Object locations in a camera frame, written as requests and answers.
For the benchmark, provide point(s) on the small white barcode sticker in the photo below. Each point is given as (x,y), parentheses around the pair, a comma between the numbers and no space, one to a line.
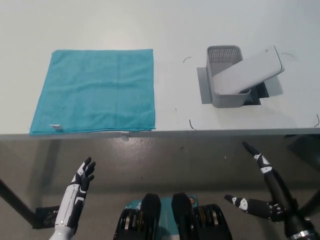
(124,135)

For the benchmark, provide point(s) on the black table leg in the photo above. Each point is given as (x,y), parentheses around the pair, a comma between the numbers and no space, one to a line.
(17,200)

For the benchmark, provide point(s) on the white towel label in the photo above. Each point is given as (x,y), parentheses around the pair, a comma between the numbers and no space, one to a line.
(55,127)

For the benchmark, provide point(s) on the white and black left hand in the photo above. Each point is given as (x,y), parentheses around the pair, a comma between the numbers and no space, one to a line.
(71,200)

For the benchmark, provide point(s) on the small grey perforated basket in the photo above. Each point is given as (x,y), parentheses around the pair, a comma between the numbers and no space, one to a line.
(228,101)

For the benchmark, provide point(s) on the white calculator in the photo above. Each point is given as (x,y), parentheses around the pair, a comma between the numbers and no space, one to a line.
(247,71)

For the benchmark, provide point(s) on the teal towel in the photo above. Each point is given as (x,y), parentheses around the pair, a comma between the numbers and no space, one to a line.
(95,90)

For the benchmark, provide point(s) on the black and teal robot body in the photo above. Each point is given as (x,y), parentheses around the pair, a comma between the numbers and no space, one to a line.
(180,217)

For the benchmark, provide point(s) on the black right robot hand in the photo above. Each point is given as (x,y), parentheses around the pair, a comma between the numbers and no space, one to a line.
(277,190)

